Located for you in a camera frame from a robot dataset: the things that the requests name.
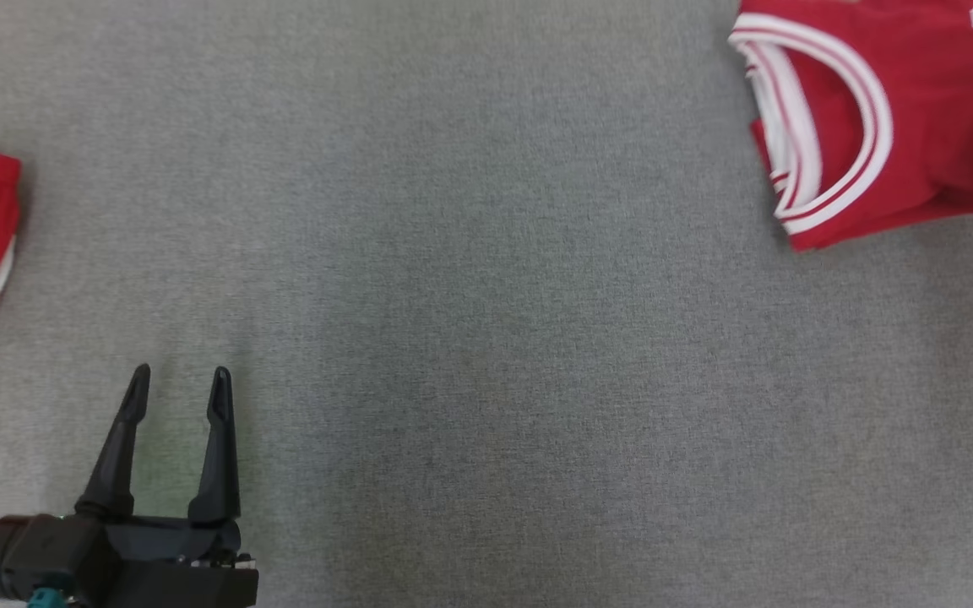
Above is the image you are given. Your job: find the red basketball jersey white trim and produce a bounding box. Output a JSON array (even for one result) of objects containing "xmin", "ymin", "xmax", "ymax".
[{"xmin": 727, "ymin": 0, "xmax": 973, "ymax": 252}]

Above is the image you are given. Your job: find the grey fabric sofa cushion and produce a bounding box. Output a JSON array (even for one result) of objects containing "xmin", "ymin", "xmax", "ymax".
[{"xmin": 0, "ymin": 0, "xmax": 973, "ymax": 608}]

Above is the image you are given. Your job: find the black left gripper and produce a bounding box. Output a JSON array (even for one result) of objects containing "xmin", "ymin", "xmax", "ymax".
[{"xmin": 64, "ymin": 363, "xmax": 259, "ymax": 608}]

